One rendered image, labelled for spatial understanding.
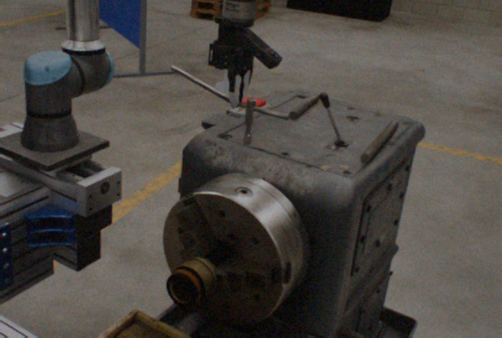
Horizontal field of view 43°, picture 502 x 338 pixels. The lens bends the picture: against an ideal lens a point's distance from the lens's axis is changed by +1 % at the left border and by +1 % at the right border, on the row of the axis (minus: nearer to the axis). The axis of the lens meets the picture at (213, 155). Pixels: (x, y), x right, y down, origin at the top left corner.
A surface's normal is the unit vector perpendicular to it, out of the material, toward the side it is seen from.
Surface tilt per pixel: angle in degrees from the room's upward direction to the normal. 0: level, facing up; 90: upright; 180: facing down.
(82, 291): 0
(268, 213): 33
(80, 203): 90
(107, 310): 0
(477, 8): 90
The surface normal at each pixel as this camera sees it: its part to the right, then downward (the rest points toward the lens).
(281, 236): 0.71, -0.33
